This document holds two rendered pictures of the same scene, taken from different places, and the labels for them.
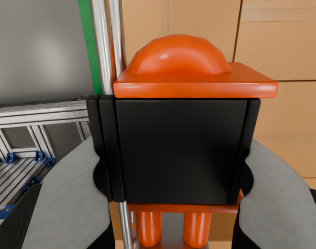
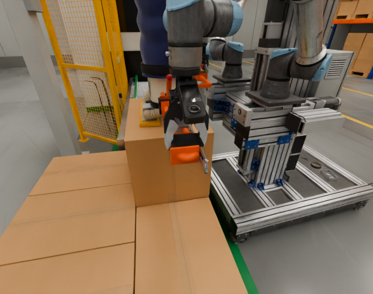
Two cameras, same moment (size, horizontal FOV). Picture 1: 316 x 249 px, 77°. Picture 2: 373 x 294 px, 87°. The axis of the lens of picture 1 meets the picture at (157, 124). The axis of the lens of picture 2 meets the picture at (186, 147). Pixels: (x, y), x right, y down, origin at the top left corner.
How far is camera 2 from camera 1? 0.43 m
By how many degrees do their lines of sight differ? 32
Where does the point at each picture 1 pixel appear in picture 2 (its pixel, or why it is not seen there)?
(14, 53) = (313, 268)
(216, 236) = (150, 140)
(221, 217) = (147, 149)
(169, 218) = not seen: hidden behind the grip
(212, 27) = (153, 276)
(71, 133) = (243, 205)
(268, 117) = (104, 223)
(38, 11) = not seen: outside the picture
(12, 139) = (283, 195)
